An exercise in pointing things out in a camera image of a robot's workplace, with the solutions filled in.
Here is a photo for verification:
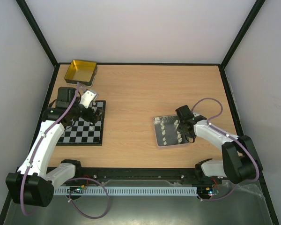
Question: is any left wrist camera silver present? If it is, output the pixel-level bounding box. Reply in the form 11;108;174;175
80;90;98;108

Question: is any black white chess board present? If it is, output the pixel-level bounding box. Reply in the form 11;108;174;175
56;100;106;146

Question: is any purple cable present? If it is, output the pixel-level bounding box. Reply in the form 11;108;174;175
191;97;260;202
21;82;87;216

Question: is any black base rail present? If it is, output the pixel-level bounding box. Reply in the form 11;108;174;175
46;166;225;186

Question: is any white slotted cable duct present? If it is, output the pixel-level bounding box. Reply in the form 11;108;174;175
54;186;197;196

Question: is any black enclosure frame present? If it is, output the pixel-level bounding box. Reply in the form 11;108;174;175
0;0;281;224

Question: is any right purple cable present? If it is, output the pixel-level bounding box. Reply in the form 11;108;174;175
191;97;260;202

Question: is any grey tray with pink rim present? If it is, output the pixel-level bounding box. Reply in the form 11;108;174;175
153;115;189;148

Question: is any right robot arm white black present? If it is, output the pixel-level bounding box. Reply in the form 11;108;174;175
176;105;262;184

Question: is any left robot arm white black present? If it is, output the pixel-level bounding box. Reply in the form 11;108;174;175
6;87;102;207

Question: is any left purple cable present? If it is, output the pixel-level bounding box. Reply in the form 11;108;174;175
21;82;87;216

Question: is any yellow metal tin box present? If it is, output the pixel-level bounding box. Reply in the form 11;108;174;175
64;60;98;87

